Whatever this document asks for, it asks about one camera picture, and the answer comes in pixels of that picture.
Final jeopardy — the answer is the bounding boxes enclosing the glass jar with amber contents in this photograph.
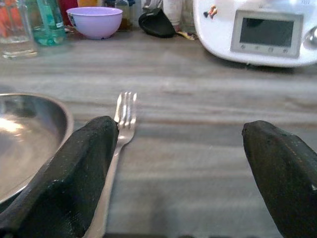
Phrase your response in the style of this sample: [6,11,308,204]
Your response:
[115,0,132,31]

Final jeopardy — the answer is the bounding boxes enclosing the clear drinking glass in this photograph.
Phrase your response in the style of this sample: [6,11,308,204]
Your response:
[0,0,38,60]

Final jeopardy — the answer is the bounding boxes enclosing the red container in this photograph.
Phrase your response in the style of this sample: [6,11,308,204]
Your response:
[58,0,79,26]

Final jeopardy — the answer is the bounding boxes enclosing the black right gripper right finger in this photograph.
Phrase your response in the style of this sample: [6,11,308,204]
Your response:
[241,120,317,238]

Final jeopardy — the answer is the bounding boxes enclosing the black oven mitt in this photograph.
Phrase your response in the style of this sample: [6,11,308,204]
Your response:
[138,7,177,39]

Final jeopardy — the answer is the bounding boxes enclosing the silver metal plate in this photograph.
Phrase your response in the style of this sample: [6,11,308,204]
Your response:
[0,92,75,205]

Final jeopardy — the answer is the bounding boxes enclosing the teal glass bottle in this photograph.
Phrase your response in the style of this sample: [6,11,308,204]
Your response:
[32,0,67,47]

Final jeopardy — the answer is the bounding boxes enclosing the white kitchen appliance with screen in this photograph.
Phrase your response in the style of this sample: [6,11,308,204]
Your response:
[192,0,317,68]

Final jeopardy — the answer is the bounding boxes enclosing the silver metal fork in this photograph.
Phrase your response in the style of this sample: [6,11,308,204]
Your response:
[83,91,138,238]

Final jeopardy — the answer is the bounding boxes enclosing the lilac plastic bowl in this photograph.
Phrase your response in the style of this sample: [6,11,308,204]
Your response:
[66,6,124,40]

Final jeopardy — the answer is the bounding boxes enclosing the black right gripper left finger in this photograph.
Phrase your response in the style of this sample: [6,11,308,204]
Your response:
[0,116,119,238]

